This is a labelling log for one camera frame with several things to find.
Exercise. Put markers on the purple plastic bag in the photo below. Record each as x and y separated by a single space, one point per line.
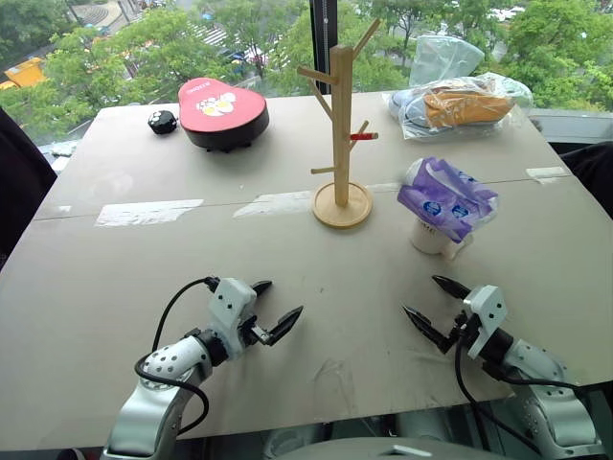
445 201

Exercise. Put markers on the grey robot torso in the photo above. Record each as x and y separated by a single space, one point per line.
373 449

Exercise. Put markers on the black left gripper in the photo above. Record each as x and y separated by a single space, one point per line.
253 331

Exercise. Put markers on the light blue cloth item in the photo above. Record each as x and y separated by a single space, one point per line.
407 108

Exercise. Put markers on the white cup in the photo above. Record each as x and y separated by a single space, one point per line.
426 238

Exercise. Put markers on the pale green plastic bag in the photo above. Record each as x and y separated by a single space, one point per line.
445 60

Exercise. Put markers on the red and black heart-shaped box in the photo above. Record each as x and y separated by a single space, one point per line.
220 105

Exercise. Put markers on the black window post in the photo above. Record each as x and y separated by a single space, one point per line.
319 43

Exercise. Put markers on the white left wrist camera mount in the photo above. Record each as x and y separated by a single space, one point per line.
232 311

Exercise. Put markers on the dark rounded chair back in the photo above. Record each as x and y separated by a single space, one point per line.
591 177
21 191

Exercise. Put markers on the clear plastic bag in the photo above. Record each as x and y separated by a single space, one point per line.
460 127

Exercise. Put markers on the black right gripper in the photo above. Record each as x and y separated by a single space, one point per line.
463 333

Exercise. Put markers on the small beige tape strip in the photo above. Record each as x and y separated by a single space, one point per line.
546 174

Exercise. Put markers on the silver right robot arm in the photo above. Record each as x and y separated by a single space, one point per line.
536 364

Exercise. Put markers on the orange cloth item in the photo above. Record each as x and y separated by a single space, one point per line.
464 109

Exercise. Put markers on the medium clear tape strip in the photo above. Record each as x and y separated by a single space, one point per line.
273 203

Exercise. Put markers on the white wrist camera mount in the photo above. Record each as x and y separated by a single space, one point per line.
232 311
488 314

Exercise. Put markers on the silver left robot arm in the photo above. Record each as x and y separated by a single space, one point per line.
158 364

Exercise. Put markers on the wooden mug tree stand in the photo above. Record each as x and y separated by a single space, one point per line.
341 144

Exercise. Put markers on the small black round object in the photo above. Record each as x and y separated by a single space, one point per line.
162 122

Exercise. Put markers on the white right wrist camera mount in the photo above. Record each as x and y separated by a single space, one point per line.
488 314

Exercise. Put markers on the large clear tape strip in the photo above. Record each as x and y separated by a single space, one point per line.
143 212

